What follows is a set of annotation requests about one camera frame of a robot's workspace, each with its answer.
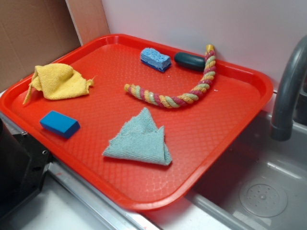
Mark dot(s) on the light teal folded cloth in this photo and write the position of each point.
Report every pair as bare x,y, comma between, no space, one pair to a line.
140,140

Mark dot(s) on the grey faucet spout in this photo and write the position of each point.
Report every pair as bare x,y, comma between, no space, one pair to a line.
291,99

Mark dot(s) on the brown cardboard panel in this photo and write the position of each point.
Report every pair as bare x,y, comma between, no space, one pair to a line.
37,32

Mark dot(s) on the yellow terry cloth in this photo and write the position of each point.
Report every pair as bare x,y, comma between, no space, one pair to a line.
58,81

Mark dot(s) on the blue sponge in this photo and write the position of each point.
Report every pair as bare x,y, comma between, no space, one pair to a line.
155,60

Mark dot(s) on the blue rectangular block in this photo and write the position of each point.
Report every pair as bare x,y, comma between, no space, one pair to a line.
60,124

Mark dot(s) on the dark green oval soap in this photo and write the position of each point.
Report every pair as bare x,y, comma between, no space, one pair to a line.
190,61

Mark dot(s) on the red plastic tray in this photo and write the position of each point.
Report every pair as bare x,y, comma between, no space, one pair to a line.
196,135

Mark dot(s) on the grey plastic sink basin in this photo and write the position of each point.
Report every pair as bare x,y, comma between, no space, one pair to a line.
257,184

